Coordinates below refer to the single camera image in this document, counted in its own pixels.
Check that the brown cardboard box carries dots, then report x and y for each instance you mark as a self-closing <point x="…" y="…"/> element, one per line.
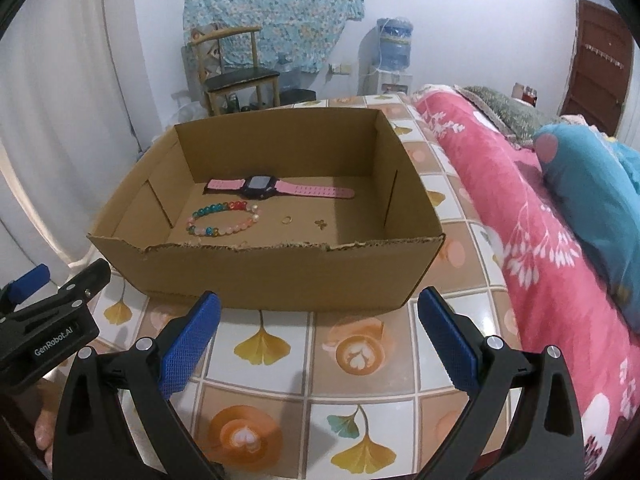
<point x="300" y="275"/>

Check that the white curtain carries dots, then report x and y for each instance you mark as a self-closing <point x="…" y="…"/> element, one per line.
<point x="65" y="110"/>

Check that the black bin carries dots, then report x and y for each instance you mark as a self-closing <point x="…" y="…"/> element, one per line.
<point x="298" y="96"/>

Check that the white water dispenser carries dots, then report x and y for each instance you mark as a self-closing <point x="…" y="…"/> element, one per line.
<point x="395" y="82"/>

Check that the brown wooden door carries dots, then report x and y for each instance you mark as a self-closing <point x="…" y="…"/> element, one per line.
<point x="595" y="70"/>

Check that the red container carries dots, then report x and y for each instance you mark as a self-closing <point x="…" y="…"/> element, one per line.
<point x="527" y="95"/>

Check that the pink floral blanket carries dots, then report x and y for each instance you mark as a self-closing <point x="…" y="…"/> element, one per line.
<point x="500" y="200"/>

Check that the blue water bottle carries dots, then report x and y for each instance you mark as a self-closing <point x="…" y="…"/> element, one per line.
<point x="395" y="42"/>

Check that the grey floral pillow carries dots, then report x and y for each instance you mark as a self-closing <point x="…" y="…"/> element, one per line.
<point x="505" y="107"/>

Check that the person's left hand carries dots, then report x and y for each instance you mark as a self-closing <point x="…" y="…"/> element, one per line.
<point x="45" y="432"/>

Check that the wall socket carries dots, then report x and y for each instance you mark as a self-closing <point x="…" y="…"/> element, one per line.
<point x="342" y="68"/>

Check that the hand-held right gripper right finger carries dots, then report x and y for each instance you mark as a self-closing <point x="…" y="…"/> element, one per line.
<point x="447" y="345"/>

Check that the coffee print tablecloth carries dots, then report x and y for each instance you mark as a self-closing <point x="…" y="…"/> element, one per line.
<point x="310" y="350"/>

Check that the blue floral cloth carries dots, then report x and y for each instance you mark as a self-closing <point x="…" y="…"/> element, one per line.
<point x="275" y="10"/>

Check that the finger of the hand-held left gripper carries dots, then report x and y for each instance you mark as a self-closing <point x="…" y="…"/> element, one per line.
<point x="85" y="282"/>
<point x="30" y="282"/>

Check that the wooden chair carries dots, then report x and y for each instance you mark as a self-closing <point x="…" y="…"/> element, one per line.
<point x="240" y="77"/>

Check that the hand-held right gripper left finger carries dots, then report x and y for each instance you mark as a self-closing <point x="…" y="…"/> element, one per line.
<point x="187" y="350"/>

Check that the blue plush pillow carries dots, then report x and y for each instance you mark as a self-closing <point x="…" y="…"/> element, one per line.
<point x="585" y="185"/>

